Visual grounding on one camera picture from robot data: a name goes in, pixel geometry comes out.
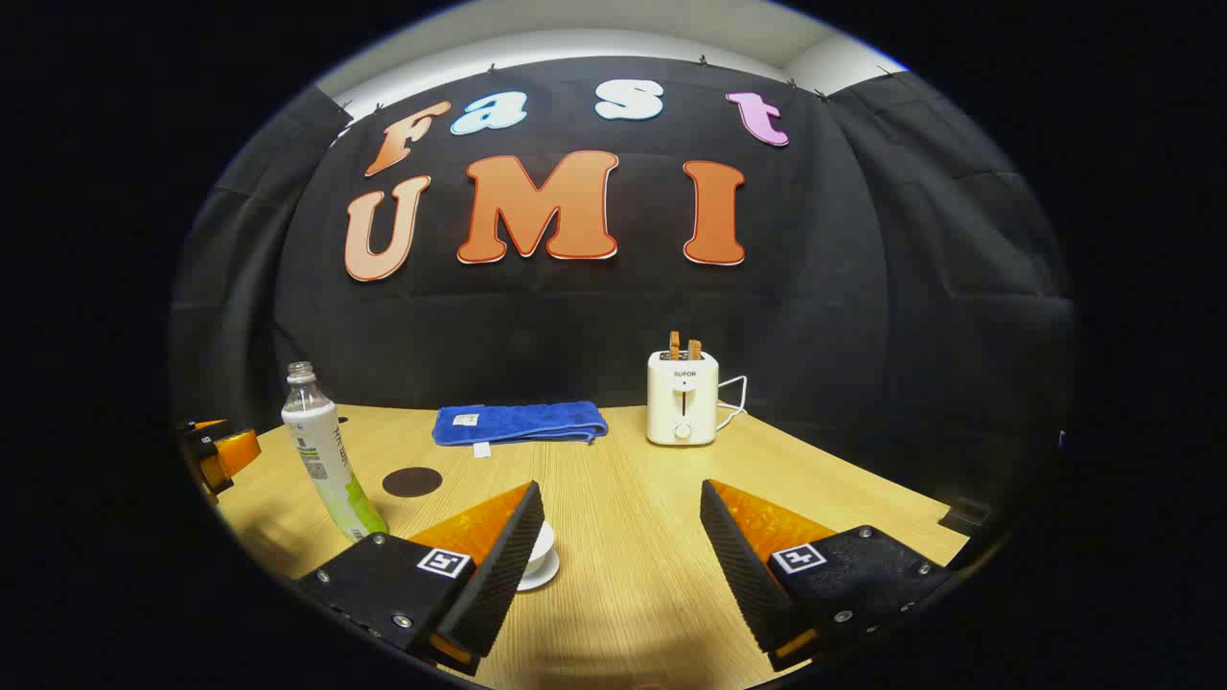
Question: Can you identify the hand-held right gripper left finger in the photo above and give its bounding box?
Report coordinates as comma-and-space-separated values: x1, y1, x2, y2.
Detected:
297, 481, 545, 677

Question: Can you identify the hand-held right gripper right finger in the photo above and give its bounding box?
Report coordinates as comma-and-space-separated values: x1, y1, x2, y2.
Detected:
700, 479, 955, 672

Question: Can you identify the clear water bottle green label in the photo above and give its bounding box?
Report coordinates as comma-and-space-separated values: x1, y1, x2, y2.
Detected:
281, 361, 389, 543

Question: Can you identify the dark round coaster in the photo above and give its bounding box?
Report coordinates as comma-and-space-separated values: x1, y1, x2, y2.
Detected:
382, 467, 444, 498

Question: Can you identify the white saucer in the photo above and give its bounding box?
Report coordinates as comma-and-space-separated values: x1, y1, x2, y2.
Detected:
516, 549, 561, 591

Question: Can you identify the blue folded towel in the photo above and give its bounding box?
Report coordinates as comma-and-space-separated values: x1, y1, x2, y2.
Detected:
431, 401, 609, 458

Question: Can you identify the cream toaster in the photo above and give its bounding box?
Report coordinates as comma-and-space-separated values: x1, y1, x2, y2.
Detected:
646, 350, 720, 447

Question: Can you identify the dark table edge clamp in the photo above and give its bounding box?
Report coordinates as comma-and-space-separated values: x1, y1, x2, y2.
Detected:
939, 498, 994, 538

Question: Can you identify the white toaster cable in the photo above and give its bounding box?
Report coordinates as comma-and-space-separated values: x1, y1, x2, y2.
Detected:
715, 376, 748, 432

